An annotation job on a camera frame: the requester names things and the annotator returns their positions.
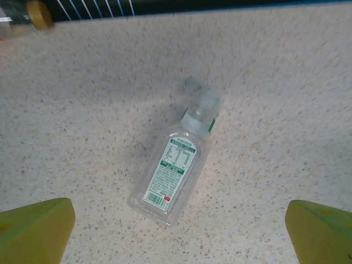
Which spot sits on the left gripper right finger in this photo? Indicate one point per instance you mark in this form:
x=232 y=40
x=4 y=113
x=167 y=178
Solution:
x=321 y=236

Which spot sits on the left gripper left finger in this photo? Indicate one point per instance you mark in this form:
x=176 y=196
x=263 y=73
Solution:
x=33 y=233

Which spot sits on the small clear green-label bottle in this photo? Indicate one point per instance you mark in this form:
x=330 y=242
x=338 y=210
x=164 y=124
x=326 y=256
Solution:
x=167 y=170

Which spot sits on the orange-label bottle yellow cap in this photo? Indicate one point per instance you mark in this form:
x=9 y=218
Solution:
x=39 y=13

